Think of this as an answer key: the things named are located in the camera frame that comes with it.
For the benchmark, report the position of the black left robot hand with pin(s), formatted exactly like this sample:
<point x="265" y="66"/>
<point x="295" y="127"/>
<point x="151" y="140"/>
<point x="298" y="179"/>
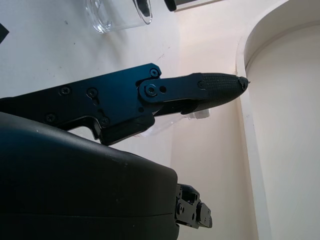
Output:
<point x="170" y="4"/>

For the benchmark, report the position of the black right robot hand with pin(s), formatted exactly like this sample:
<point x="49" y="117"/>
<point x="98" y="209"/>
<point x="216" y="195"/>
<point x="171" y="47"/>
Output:
<point x="75" y="180"/>

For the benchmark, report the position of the clear glass cup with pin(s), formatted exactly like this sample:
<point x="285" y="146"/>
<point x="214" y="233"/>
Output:
<point x="112" y="17"/>

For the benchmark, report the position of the clear plastic water bottle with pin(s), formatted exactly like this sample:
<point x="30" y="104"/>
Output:
<point x="200" y="115"/>

